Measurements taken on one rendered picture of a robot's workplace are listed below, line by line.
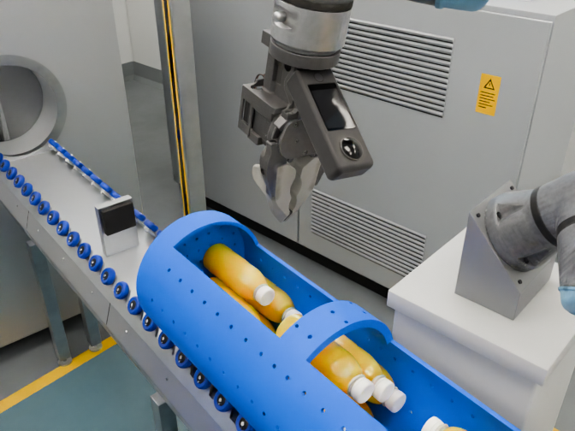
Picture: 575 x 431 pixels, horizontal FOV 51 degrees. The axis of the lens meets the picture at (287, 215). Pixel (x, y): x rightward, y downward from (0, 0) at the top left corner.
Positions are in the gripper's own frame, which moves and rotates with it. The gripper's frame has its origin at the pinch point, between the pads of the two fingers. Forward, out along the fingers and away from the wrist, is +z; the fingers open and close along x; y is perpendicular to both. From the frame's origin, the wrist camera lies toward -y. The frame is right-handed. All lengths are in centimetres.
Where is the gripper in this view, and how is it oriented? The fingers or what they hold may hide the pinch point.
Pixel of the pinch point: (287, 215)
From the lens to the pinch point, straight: 69.8
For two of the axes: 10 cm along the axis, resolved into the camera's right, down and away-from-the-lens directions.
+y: -5.8, -5.5, 6.0
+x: -8.0, 2.4, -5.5
